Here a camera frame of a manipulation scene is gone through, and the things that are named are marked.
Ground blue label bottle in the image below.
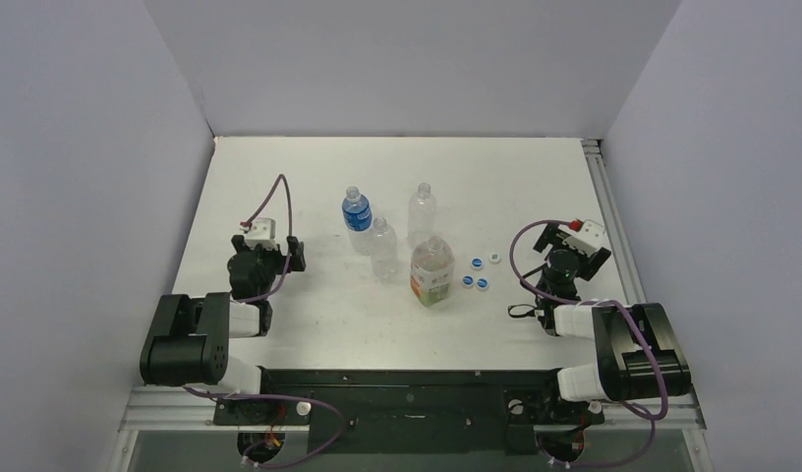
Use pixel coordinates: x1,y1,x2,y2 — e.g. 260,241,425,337
341,186,372,256

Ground clear bottle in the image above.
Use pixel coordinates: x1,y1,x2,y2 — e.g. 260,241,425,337
370,217,399,282
407,182,437,249

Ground green orange label bottle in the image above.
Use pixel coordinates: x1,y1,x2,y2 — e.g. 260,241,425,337
410,235,455,307

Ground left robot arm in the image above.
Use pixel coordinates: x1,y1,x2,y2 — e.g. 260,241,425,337
139,234,306,423

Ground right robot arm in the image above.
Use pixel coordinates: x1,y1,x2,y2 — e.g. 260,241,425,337
534,220,692,420

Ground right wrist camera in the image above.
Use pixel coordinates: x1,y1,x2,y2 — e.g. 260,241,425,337
563,219,605,257

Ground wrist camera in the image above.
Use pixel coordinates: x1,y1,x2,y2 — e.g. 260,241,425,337
563,219,605,257
241,217,277,250

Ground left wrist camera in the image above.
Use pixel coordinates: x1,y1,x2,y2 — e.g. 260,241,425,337
241,217,277,250

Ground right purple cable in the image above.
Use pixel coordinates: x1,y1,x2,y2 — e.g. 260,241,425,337
508,219,670,470

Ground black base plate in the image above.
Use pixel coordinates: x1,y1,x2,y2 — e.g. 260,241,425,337
213,369,604,460

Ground aluminium rail frame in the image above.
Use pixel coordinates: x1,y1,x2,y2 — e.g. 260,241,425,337
107,137,714,471

